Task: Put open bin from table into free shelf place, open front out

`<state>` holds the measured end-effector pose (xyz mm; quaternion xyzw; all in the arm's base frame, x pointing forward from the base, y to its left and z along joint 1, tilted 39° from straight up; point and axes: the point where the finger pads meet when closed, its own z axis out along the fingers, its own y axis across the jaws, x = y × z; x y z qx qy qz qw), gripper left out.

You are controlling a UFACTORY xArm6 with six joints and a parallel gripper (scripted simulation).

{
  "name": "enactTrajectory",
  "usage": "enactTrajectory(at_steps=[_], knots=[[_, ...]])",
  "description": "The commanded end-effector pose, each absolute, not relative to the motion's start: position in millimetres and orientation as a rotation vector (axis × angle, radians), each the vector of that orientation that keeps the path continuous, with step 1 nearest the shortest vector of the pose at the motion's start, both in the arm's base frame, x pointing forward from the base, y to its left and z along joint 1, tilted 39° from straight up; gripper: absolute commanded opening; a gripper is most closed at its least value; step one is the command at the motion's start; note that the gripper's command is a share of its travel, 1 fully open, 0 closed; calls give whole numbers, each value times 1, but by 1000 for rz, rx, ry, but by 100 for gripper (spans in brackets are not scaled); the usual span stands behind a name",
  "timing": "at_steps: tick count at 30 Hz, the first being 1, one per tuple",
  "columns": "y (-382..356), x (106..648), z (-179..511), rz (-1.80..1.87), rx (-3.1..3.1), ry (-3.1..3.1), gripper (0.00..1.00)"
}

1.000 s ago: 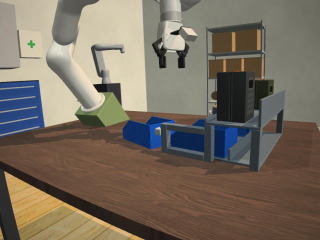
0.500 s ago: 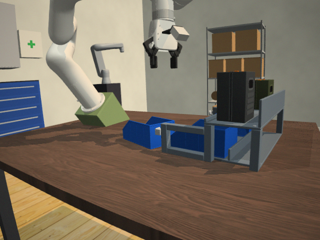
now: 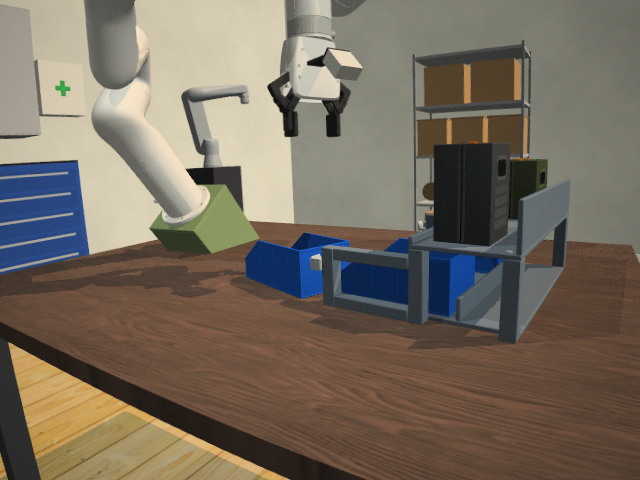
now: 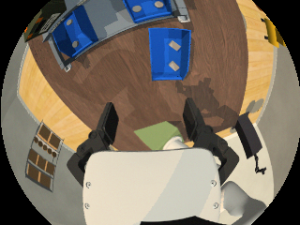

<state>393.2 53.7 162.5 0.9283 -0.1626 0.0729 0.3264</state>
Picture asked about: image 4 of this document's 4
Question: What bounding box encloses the blue bin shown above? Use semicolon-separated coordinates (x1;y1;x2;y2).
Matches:
123;0;173;23
52;5;98;58
148;28;191;81

